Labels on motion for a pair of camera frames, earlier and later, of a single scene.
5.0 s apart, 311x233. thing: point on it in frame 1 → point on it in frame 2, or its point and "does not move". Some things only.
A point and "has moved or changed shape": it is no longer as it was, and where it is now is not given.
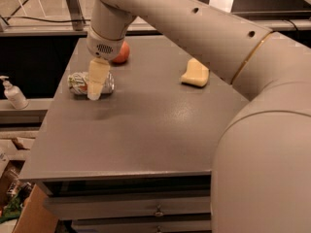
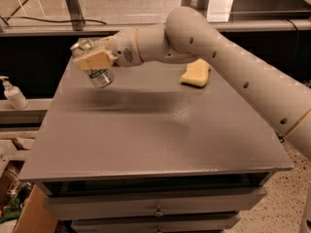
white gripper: (101, 47) → (124, 49)
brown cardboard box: (37, 215) does not move
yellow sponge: (196, 74) does not move
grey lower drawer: (140, 224) does not move
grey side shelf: (23, 119) does not move
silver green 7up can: (78, 83) has moved or changed shape
